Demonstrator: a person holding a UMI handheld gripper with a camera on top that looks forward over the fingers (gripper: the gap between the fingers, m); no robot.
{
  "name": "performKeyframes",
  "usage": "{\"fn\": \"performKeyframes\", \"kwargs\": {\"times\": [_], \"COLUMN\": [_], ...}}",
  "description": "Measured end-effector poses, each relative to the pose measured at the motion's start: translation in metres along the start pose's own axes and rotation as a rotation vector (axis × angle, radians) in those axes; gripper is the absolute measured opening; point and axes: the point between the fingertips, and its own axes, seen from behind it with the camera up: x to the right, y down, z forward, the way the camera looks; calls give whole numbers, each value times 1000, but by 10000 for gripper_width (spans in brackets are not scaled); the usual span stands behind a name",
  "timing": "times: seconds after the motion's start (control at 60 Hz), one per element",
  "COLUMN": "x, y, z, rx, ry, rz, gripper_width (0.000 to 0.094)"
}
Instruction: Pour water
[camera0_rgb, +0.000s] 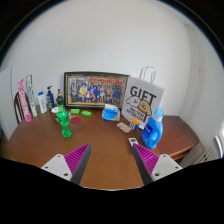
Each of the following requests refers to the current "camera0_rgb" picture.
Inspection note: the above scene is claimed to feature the blue tissue pack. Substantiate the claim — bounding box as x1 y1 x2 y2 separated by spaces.
102 104 120 122

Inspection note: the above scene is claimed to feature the blue detergent bottle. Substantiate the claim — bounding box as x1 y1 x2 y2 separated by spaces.
141 108 164 149

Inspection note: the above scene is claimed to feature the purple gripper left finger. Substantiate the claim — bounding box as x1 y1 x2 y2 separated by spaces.
42 144 91 185

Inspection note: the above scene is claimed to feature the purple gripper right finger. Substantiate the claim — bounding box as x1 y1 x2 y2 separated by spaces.
132 144 182 185

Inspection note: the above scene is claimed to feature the white gift paper bag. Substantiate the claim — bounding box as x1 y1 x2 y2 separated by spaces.
122 66 164 129

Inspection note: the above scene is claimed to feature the green soap box right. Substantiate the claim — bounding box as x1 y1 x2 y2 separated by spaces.
81 110 92 117

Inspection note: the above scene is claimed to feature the red round coaster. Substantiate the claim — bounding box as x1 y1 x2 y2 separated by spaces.
70 117 81 125

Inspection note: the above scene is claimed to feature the pink tall box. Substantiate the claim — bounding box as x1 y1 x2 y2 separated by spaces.
18 79 31 122

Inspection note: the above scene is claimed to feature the green soap box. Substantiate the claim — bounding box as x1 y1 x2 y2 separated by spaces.
70 109 80 115
81 110 92 117

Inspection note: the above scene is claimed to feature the green soap box left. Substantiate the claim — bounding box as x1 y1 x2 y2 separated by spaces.
70 109 80 115

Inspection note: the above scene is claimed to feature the green white toothpaste box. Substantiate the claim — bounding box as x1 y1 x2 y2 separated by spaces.
26 75 38 117

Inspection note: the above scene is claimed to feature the white small cup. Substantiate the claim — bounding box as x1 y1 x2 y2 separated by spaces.
51 107 59 122

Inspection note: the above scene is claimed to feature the dark pump bottle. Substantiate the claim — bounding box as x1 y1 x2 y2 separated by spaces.
56 89 64 106

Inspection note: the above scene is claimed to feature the rubik's cube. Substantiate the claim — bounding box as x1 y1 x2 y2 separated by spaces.
129 119 140 130

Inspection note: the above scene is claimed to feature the white lotion bottle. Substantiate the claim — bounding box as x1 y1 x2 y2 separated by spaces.
38 92 47 114

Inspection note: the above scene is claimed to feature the green faceted glass cup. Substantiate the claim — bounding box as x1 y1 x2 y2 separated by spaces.
62 128 72 138

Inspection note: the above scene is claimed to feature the framed group photo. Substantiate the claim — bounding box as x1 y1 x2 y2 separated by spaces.
64 71 129 109

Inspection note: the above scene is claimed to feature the blue pump bottle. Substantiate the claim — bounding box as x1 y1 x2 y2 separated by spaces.
47 86 55 110

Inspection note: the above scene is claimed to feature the snack packet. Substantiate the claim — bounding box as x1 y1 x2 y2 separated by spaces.
117 122 131 134

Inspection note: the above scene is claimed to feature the green plastic soda bottle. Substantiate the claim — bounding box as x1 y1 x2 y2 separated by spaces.
57 104 70 128

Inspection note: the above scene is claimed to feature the white remote control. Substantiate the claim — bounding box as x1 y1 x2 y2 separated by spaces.
128 138 138 146

